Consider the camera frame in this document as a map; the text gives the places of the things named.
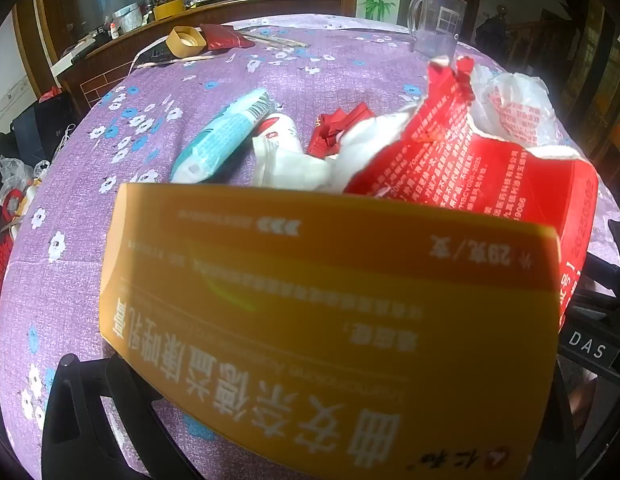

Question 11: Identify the red and white plastic bag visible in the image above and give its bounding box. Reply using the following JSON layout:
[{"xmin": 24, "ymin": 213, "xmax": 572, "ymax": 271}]
[{"xmin": 344, "ymin": 57, "xmax": 600, "ymax": 301}]

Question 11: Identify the white printed plastic bag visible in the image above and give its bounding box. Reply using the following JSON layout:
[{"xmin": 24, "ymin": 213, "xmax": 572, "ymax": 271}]
[{"xmin": 470, "ymin": 67, "xmax": 558, "ymax": 148}]

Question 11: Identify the white round tin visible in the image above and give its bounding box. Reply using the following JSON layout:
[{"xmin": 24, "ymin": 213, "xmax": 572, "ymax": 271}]
[{"xmin": 112, "ymin": 4, "xmax": 143, "ymax": 33}]

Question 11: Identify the thin wooden stick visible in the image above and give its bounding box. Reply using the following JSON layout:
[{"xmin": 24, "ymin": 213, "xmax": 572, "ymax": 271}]
[{"xmin": 135, "ymin": 55, "xmax": 216, "ymax": 68}]

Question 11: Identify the clear plastic bag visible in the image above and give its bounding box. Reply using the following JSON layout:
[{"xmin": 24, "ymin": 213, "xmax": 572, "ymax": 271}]
[{"xmin": 0, "ymin": 156, "xmax": 51, "ymax": 191}]

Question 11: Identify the dark paper bag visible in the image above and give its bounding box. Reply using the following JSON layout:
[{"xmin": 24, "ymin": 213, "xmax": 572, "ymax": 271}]
[{"xmin": 12, "ymin": 92, "xmax": 86, "ymax": 161}]

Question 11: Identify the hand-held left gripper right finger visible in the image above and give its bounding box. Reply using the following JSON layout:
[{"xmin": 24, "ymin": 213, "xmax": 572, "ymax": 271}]
[{"xmin": 532, "ymin": 375, "xmax": 578, "ymax": 480}]

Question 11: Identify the yellow tape roll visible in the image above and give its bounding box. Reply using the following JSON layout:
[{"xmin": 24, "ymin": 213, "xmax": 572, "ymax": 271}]
[{"xmin": 167, "ymin": 26, "xmax": 207, "ymax": 58}]

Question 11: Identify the red wrapper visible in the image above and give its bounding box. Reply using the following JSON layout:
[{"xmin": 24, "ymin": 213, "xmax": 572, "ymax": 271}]
[{"xmin": 308, "ymin": 101, "xmax": 376, "ymax": 158}]

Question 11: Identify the wooden cabinet with glass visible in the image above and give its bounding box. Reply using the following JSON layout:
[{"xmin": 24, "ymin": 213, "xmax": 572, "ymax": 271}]
[{"xmin": 12, "ymin": 0, "xmax": 441, "ymax": 111}]

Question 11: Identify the white tube with red label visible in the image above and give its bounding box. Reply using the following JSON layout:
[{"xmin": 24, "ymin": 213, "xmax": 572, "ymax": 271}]
[{"xmin": 251, "ymin": 114, "xmax": 331, "ymax": 191}]

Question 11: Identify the white flat box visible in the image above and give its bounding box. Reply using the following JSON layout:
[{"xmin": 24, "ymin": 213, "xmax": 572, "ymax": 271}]
[{"xmin": 50, "ymin": 40, "xmax": 98, "ymax": 73}]

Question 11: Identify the small black item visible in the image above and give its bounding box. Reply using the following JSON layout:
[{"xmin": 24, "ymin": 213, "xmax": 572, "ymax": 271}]
[{"xmin": 135, "ymin": 42, "xmax": 176, "ymax": 68}]

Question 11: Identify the dark wooden door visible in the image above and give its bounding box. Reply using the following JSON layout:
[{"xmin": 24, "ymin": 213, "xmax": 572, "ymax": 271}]
[{"xmin": 435, "ymin": 0, "xmax": 486, "ymax": 46}]

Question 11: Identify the clear glass mug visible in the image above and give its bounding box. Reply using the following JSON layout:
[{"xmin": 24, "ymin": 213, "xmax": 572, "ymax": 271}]
[{"xmin": 408, "ymin": 0, "xmax": 468, "ymax": 58}]

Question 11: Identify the yellow box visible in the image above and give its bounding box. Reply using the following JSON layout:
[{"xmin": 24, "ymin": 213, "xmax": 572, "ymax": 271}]
[{"xmin": 154, "ymin": 0, "xmax": 185, "ymax": 21}]

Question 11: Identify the purple floral tablecloth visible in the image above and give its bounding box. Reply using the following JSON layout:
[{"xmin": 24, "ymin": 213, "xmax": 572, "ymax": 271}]
[{"xmin": 0, "ymin": 12, "xmax": 620, "ymax": 480}]

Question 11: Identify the bundle of wooden chopsticks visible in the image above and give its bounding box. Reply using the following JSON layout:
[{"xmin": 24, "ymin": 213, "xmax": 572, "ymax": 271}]
[{"xmin": 240, "ymin": 30, "xmax": 311, "ymax": 50}]

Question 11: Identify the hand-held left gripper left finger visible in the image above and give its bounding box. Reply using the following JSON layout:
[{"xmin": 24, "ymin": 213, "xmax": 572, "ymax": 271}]
[{"xmin": 41, "ymin": 354, "xmax": 206, "ymax": 480}]

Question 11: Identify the orange medicine box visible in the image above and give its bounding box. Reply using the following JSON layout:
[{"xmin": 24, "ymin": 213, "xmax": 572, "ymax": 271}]
[{"xmin": 99, "ymin": 182, "xmax": 562, "ymax": 480}]

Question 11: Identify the dark red packet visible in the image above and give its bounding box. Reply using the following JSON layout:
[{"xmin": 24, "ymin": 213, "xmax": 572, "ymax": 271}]
[{"xmin": 200, "ymin": 23, "xmax": 256, "ymax": 51}]

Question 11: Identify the teal tube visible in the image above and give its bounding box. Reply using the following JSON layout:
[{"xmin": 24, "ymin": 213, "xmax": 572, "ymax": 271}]
[{"xmin": 170, "ymin": 88, "xmax": 276, "ymax": 184}]

